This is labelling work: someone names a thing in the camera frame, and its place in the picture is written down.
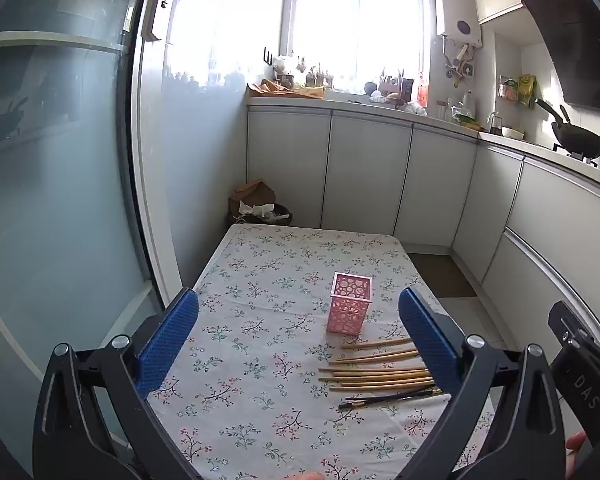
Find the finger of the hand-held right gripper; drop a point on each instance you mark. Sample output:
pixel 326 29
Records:
pixel 570 325

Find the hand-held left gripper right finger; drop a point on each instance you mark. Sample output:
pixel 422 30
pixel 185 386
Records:
pixel 427 340

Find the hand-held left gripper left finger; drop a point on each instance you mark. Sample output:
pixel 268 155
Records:
pixel 167 345

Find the pile of wooden chopsticks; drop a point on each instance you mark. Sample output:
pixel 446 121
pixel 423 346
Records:
pixel 380 373

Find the black chopstick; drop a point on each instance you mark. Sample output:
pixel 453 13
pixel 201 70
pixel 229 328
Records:
pixel 380 400
pixel 405 393

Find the pink perforated utensil holder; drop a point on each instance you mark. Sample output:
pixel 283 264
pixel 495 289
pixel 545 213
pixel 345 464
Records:
pixel 347 310

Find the person's right hand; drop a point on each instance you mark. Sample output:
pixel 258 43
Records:
pixel 576 442

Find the floral tablecloth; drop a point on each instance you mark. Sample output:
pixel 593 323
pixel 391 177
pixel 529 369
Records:
pixel 260 320

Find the gas stove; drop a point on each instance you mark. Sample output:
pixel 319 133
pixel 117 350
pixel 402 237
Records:
pixel 587 160

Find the brown paper bag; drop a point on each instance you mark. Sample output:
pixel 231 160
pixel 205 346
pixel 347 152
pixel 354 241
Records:
pixel 252 192

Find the white kitchen base cabinets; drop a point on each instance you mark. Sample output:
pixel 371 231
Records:
pixel 365 170

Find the black wok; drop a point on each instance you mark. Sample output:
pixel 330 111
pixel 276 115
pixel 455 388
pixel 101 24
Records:
pixel 580 142

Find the frosted glass sliding door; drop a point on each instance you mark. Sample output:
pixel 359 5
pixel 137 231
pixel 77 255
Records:
pixel 55 185

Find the white bowl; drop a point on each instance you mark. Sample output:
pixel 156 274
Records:
pixel 512 133

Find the white kitchen countertop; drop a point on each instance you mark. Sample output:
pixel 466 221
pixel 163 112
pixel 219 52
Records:
pixel 430 119

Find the green vegetables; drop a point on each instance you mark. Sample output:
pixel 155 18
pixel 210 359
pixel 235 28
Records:
pixel 467 120

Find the hanging yellow green bags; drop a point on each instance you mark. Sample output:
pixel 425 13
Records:
pixel 522 90

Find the clear plastic bottle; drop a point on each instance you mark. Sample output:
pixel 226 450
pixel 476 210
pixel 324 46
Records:
pixel 468 102

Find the brown utensil box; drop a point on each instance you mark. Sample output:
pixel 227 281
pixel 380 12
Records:
pixel 406 91

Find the red packet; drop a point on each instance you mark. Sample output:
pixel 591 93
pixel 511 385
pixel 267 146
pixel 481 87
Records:
pixel 423 90

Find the black range hood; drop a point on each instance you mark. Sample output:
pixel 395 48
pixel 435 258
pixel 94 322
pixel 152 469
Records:
pixel 575 45

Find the orange snack packets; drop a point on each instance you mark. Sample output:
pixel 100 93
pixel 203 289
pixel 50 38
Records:
pixel 290 91

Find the row of small jars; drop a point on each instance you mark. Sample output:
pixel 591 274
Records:
pixel 310 75

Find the kitchen window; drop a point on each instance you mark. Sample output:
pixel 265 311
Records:
pixel 330 20

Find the black wall hook rack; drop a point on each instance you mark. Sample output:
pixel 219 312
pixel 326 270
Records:
pixel 267 57

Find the white wall water heater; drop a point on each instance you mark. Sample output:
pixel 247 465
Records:
pixel 455 15

